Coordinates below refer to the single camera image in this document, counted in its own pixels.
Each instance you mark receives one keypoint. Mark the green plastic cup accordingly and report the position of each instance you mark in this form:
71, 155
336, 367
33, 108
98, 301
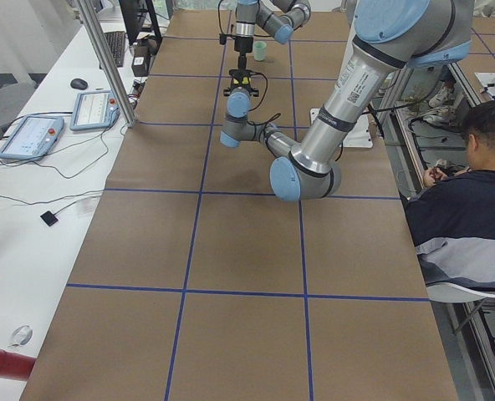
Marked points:
259, 51

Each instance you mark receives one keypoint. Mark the black box with label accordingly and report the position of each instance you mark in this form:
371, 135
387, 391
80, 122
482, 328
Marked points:
141, 61

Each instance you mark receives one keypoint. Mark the black computer monitor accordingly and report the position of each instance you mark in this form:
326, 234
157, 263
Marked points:
134, 13

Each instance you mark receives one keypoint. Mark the black keyboard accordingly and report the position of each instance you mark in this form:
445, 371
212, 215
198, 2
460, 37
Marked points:
117, 45

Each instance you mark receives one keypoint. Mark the far teach pendant tablet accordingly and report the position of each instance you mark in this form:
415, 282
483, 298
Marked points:
94, 110

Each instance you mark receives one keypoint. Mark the teach pendant tablet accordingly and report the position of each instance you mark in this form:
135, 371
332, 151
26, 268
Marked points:
33, 138
94, 110

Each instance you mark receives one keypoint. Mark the black computer mouse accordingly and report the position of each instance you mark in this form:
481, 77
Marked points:
79, 84

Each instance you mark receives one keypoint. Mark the near teach pendant tablet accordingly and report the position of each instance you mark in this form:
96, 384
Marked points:
33, 138

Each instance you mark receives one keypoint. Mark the small black square device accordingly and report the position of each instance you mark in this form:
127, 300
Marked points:
49, 218

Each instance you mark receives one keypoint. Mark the seated person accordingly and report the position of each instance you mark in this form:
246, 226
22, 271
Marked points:
452, 221

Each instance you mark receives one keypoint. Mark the white chair seat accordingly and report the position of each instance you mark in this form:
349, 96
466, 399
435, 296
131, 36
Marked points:
447, 292

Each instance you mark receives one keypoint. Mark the red cylinder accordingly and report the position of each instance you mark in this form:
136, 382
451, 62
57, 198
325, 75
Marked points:
15, 366

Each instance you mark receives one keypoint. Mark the white pedestal column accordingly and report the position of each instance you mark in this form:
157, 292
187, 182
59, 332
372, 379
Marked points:
359, 136

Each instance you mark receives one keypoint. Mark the aluminium frame post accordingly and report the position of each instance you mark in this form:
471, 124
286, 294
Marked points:
102, 51

